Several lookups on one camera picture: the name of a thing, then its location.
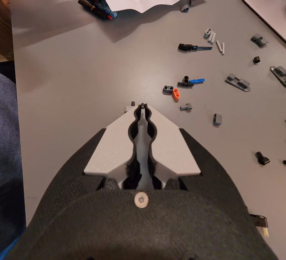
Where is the long dark grey lego panel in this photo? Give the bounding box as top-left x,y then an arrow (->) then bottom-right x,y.
270,66 -> 286,86

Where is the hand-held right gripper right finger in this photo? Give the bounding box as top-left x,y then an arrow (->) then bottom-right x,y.
144,105 -> 202,190

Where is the lego car chassis model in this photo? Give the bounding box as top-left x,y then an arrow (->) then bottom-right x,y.
77,0 -> 118,20

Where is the wooden cabinet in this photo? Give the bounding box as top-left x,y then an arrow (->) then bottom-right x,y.
0,0 -> 14,62

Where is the blue pin black connector piece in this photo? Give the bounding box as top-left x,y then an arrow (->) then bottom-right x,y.
177,76 -> 205,88

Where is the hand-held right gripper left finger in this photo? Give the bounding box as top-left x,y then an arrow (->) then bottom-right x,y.
83,105 -> 143,190

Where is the white book stand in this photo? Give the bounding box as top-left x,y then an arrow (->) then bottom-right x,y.
241,0 -> 286,42

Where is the black lego axle with connector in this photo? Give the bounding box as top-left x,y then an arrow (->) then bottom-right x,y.
178,43 -> 213,52

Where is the black lego angled connector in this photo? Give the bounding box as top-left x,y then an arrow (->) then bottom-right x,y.
255,151 -> 270,165

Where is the dark grey curved lego piece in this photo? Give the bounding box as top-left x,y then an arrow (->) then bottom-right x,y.
250,33 -> 269,48

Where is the notched dark grey lego panel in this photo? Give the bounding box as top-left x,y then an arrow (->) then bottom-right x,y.
225,73 -> 251,92

